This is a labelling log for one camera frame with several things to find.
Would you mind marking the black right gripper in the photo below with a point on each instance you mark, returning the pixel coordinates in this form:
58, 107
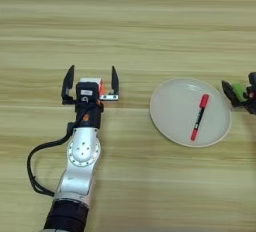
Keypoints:
251, 104

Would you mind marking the red and black marker pen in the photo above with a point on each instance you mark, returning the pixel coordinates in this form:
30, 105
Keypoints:
204, 101

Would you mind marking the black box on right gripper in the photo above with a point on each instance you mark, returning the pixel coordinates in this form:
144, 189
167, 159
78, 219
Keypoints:
252, 81

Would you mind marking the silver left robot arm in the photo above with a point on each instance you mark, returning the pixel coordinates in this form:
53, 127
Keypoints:
81, 162

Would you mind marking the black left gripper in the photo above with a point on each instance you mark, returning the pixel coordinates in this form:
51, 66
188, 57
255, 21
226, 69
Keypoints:
89, 117

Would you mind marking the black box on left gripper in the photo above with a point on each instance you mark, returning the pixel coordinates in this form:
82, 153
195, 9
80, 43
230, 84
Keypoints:
86, 91

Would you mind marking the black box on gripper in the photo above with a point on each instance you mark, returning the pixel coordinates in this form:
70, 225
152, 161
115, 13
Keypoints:
252, 81
86, 91

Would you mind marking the round white plate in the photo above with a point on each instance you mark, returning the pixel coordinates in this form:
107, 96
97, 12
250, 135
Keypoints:
173, 116

